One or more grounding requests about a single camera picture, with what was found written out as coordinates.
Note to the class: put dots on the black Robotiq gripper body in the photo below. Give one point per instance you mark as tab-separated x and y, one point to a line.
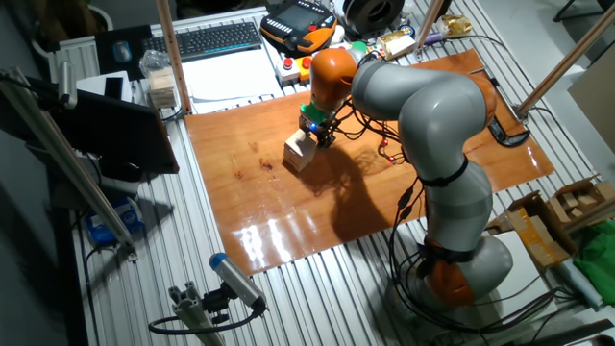
314	127

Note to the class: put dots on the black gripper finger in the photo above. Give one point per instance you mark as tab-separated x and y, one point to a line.
327	140
302	130

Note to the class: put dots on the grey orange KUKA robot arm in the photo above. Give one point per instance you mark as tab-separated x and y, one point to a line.
432	110

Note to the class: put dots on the white box big red button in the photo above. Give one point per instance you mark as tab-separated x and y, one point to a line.
288	72

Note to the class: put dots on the yellow emergency stop button box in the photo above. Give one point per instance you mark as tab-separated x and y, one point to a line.
305	67

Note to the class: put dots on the yellow box big green button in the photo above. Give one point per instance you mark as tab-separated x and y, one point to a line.
359	46

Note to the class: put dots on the white paper sheets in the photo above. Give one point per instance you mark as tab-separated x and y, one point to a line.
226	77

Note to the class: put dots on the glossy wood grain mat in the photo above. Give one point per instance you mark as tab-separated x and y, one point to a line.
259	216

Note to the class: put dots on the white rounded plastic object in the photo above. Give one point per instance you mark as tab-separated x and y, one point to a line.
338	34

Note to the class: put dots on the black orange teach pendant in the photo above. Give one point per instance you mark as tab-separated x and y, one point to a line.
298	19

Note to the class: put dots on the cream coloured packet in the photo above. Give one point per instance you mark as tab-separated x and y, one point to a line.
396	44

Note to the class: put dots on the black filament spool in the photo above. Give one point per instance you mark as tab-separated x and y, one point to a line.
375	14

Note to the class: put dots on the black computer keyboard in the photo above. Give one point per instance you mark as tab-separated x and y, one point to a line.
206	41

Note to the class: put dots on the plastic bag of wooden blocks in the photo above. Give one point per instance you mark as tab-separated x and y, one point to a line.
161	84

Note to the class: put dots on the gold foil packet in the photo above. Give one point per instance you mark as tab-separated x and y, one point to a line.
455	24

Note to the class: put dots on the black flat monitor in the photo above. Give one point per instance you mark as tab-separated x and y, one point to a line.
120	134

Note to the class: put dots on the black curved clamp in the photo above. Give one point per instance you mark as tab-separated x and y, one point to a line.
510	140

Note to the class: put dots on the black smartphone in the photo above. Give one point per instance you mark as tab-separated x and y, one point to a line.
113	88

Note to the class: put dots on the dark computer mouse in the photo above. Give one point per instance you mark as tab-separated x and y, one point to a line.
122	51

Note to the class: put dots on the blue plastic package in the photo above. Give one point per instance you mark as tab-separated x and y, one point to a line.
113	223

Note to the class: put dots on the black mouse pad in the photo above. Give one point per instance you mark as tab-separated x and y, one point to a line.
103	60

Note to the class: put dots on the white flat box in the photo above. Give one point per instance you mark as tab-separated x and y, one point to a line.
91	86

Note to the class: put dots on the white foam board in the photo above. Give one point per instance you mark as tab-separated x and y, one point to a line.
523	259

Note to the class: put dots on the cardboard box with yellow tape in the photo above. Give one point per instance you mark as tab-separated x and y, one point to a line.
538	240

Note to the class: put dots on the cardboard box with wooden blocks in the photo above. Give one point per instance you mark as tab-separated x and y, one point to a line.
576	199

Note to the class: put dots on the brown cardboard sheet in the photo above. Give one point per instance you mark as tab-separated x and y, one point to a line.
598	106

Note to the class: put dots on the white rolled sheet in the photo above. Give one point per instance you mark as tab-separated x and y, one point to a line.
579	286

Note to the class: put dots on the green cloth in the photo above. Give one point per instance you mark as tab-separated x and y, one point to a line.
598	259

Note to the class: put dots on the green wrist mount adapter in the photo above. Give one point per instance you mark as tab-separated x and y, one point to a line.
314	111

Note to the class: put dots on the wooden frame pole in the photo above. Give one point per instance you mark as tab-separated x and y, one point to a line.
429	21
173	53
567	60

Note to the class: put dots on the silver camera with blue end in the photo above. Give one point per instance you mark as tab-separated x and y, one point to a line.
235	281

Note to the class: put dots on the aluminium profile camera post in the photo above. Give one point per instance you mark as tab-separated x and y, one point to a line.
192	312

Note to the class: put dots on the silver depth camera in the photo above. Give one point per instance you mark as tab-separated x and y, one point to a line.
67	84

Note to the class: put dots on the long aluminium frame beam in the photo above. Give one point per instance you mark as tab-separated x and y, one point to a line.
62	158

